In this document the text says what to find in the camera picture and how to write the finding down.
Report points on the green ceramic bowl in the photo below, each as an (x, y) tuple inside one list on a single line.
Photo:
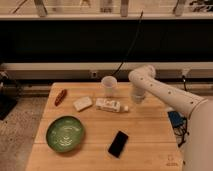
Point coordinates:
[(64, 134)]

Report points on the red brown sausage toy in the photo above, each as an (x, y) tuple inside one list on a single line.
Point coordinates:
[(60, 97)]

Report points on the white plastic bottle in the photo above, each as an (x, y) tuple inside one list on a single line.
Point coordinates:
[(110, 105)]

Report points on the black smartphone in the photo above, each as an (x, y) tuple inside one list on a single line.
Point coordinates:
[(118, 144)]

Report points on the white plastic cup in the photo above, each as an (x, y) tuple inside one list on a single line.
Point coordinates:
[(109, 84)]

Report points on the blue cable connector box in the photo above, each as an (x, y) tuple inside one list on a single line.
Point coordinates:
[(176, 119)]

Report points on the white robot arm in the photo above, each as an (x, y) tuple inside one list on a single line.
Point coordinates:
[(198, 152)]

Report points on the white sponge block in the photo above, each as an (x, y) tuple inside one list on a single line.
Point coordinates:
[(82, 103)]

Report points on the black equipment at left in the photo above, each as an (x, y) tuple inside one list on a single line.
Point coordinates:
[(7, 103)]

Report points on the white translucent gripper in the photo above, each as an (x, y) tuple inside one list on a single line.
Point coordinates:
[(137, 94)]

